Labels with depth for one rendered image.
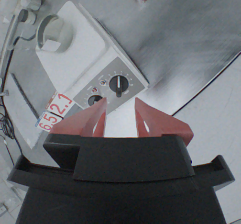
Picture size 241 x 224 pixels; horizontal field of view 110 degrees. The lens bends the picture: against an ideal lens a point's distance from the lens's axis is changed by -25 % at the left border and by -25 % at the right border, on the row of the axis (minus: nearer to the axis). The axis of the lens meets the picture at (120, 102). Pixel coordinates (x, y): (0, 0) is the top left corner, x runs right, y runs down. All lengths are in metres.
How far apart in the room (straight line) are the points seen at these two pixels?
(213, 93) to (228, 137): 0.10
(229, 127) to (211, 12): 0.23
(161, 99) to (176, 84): 0.04
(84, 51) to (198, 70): 0.20
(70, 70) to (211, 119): 0.27
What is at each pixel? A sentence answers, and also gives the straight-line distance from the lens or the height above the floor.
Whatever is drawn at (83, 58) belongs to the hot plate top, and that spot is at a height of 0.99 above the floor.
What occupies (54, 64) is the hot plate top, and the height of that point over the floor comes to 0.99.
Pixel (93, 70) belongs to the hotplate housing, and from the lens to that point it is 0.19.
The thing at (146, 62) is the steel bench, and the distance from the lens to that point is 0.23.
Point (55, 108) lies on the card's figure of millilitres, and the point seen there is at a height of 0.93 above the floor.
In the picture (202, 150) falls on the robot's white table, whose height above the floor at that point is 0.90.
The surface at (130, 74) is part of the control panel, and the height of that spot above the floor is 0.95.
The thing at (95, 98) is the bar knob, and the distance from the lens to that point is 0.20.
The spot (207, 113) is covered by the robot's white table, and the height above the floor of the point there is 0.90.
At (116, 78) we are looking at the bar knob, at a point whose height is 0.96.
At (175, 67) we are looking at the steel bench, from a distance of 0.23.
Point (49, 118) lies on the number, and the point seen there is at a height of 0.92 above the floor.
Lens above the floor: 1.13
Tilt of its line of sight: 68 degrees down
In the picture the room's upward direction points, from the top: 123 degrees counter-clockwise
